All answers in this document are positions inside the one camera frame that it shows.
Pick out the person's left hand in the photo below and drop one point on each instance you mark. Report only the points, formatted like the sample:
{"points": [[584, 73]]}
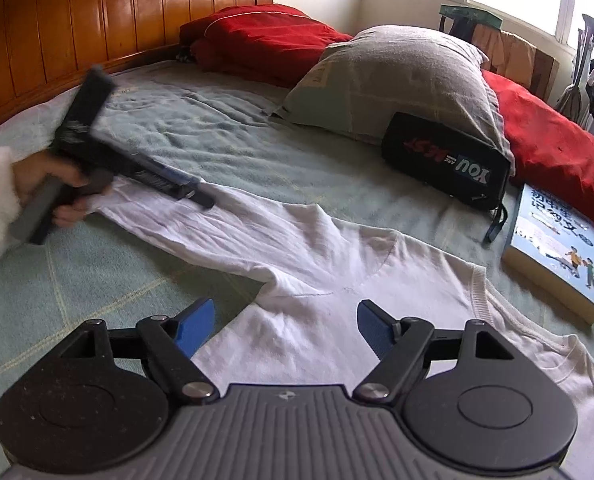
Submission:
{"points": [[52, 190]]}

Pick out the black zipper pouch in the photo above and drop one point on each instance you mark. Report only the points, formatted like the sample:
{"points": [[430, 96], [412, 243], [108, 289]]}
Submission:
{"points": [[454, 163]]}

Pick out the wooden headboard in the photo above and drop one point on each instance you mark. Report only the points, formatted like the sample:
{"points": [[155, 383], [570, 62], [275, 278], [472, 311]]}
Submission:
{"points": [[47, 45]]}

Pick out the paperback book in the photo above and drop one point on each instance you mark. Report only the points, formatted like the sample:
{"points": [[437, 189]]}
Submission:
{"points": [[552, 245]]}

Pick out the white printed t-shirt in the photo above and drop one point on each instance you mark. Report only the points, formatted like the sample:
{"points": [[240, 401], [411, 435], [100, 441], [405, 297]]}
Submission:
{"points": [[314, 270]]}

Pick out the red pillow near headboard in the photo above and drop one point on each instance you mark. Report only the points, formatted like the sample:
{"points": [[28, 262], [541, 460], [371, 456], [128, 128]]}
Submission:
{"points": [[268, 43]]}

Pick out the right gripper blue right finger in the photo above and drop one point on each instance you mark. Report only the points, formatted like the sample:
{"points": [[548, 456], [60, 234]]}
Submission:
{"points": [[400, 346]]}

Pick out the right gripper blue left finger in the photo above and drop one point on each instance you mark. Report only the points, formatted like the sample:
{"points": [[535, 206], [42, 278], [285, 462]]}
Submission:
{"points": [[168, 347]]}

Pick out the long red pillow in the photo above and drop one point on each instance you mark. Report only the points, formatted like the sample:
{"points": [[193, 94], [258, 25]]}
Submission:
{"points": [[551, 152]]}

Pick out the brown cardboard box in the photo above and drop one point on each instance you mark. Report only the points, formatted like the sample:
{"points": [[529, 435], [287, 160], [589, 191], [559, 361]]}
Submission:
{"points": [[514, 58]]}

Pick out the grey green pillow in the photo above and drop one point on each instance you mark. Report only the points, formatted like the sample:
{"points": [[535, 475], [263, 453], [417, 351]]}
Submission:
{"points": [[357, 86]]}

